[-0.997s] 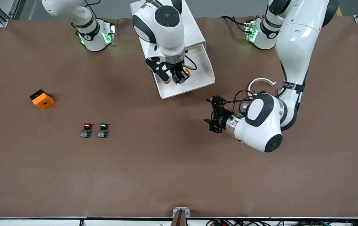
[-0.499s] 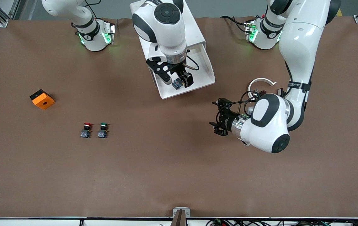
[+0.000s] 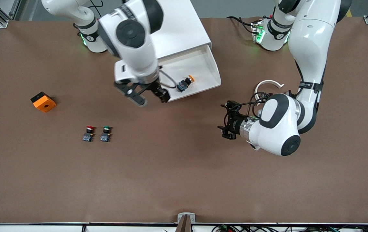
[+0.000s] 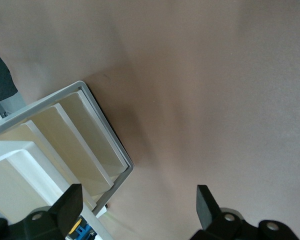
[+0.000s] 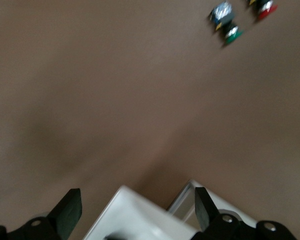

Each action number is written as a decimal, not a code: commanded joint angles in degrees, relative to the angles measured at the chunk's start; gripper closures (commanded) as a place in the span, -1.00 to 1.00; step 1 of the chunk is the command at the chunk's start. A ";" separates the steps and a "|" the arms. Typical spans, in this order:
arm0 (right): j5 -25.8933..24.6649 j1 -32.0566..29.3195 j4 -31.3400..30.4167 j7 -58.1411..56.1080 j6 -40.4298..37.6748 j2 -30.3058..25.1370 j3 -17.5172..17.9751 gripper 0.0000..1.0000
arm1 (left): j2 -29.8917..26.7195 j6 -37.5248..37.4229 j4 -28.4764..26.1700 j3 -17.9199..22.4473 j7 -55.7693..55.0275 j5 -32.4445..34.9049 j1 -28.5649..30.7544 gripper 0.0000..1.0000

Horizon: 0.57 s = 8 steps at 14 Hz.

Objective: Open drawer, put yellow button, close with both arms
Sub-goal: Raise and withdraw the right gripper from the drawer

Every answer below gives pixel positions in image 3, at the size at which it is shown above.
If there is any yellow push button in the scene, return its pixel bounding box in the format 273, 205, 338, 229
176, 75, 195, 93

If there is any green push button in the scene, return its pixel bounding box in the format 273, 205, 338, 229
100, 126, 113, 142

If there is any red push button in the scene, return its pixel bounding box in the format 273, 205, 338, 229
83, 126, 95, 142

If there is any orange and black button box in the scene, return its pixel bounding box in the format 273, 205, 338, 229
30, 92, 57, 113

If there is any brown table cover mat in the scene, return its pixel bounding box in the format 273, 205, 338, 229
0, 16, 368, 224

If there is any brown strip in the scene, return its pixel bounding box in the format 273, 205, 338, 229
176, 215, 192, 232

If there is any white curved plastic ring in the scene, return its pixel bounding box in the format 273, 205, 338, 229
255, 80, 284, 103

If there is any black left base cable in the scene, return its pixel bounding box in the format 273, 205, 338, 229
227, 15, 257, 35

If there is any grey metal bracket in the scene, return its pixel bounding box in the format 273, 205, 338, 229
177, 213, 196, 223

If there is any black cable bundle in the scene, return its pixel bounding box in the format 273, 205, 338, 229
211, 225, 368, 232

